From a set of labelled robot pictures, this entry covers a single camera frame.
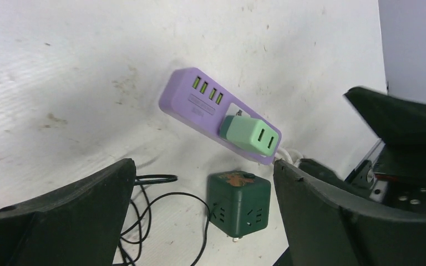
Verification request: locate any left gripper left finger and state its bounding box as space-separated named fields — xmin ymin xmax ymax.
xmin=0 ymin=158 xmax=136 ymax=265

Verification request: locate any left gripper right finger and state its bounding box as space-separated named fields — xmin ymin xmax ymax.
xmin=273 ymin=160 xmax=426 ymax=265

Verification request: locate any purple USB power strip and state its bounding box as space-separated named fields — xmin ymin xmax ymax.
xmin=159 ymin=68 xmax=282 ymax=165

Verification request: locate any dark green cube socket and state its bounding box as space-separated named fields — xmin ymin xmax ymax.
xmin=207 ymin=170 xmax=271 ymax=239

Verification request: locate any light green charger plug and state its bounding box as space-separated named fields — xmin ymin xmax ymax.
xmin=219 ymin=115 xmax=280 ymax=156

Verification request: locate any thin black cable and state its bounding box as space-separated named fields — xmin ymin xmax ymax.
xmin=114 ymin=174 xmax=212 ymax=266

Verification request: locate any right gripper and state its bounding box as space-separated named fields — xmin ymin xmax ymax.
xmin=297 ymin=86 xmax=426 ymax=217

